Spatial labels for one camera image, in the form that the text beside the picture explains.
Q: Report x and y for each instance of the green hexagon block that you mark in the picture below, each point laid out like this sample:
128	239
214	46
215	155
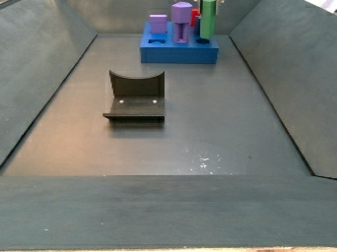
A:
207	18

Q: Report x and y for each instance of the black curved holder stand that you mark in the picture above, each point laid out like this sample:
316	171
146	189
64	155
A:
138	97

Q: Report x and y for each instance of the blue shape sorter base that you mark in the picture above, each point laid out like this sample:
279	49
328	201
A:
159	49

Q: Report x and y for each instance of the dark blue star block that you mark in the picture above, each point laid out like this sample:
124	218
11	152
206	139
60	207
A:
197	28

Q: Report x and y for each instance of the purple rectangular block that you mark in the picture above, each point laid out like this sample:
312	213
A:
158	23

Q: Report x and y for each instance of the red rounded block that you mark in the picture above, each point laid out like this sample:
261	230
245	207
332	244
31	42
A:
194	16

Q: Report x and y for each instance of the tall purple pentagon block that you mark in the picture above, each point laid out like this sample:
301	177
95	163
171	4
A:
180	19

